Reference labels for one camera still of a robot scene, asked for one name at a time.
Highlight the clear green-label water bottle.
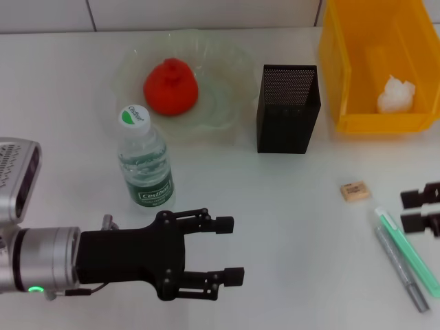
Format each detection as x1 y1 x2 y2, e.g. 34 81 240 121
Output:
117 104 175 210

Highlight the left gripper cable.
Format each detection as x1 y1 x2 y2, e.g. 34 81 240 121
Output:
43 282 115 300

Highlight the yellow plastic bin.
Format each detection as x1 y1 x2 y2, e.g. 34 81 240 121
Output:
317 0 440 135

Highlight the mint green pen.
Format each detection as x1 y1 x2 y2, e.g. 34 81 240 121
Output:
374 206 440 298

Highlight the white paper ball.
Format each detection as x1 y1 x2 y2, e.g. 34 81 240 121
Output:
376 74 417 114

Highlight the green glass fruit plate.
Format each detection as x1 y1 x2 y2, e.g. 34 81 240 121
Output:
113 29 261 139

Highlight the grey silver pen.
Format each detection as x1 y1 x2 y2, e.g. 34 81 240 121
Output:
374 225 431 314

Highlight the black mesh pen holder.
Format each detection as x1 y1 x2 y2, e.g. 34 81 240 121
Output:
255 64 322 155

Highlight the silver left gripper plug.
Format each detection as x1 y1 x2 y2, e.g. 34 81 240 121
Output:
100 214 120 232

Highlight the beige eraser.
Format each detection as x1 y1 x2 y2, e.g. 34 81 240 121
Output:
340 180 373 204

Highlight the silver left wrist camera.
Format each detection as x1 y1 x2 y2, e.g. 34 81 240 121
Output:
0 137 43 223

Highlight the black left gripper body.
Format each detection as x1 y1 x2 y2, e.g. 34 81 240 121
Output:
75 210 188 303

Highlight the red-orange knitted orange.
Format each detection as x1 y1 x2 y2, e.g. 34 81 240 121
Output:
142 58 200 118

